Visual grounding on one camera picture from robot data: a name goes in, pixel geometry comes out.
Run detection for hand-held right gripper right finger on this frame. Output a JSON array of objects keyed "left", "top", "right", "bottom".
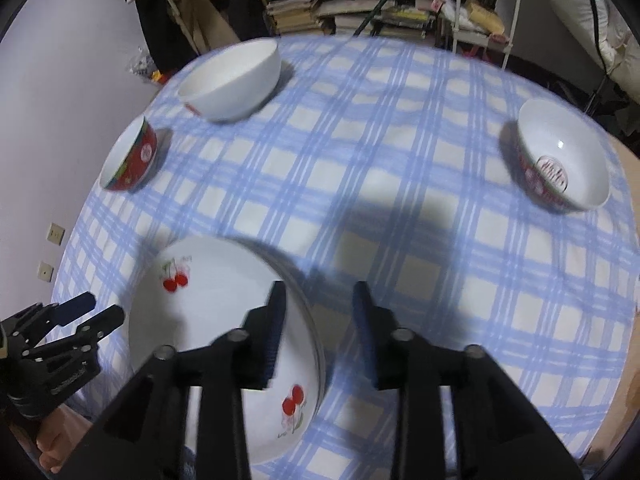
[{"left": 352, "top": 281, "right": 586, "bottom": 480}]

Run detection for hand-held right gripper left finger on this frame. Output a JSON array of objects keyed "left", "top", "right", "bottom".
[{"left": 75, "top": 280, "right": 289, "bottom": 480}]

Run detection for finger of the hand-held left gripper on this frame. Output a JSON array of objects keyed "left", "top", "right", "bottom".
[
  {"left": 27, "top": 304, "right": 126, "bottom": 361},
  {"left": 0, "top": 292, "right": 97, "bottom": 346}
]

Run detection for small red bowl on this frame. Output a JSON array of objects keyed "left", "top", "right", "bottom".
[{"left": 99, "top": 116, "right": 160, "bottom": 193}]

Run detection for plain white bowl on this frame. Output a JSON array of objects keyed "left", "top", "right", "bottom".
[{"left": 177, "top": 39, "right": 281, "bottom": 122}]

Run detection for white bowl with red print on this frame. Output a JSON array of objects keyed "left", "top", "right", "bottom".
[{"left": 515, "top": 98, "right": 612, "bottom": 215}]

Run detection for person's left hand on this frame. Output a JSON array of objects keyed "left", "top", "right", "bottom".
[{"left": 36, "top": 404, "right": 98, "bottom": 476}]

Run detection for blue plaid bedsheet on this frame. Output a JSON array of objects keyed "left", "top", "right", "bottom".
[{"left": 50, "top": 35, "right": 640, "bottom": 480}]

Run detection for clear bag of small things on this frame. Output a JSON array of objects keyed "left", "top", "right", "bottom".
[{"left": 127, "top": 47, "right": 172, "bottom": 84}]

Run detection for beige flower blanket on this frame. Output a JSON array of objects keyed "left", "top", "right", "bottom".
[{"left": 595, "top": 140, "right": 640, "bottom": 471}]

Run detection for hanging black clothes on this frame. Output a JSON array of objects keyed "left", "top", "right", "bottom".
[{"left": 135, "top": 0, "right": 177, "bottom": 74}]

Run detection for pile of papers and magazines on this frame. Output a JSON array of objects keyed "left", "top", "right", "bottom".
[{"left": 317, "top": 0, "right": 437, "bottom": 42}]

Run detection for hanging beige trousers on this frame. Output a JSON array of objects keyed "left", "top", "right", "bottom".
[{"left": 170, "top": 0, "right": 242, "bottom": 57}]

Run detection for stack of old books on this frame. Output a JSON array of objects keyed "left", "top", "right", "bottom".
[{"left": 265, "top": 0, "right": 322, "bottom": 37}]

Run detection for white trolley cart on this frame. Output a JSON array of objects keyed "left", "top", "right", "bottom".
[{"left": 440, "top": 0, "right": 525, "bottom": 69}]

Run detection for cream recliner chair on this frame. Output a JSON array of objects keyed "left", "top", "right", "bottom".
[{"left": 532, "top": 0, "right": 640, "bottom": 92}]

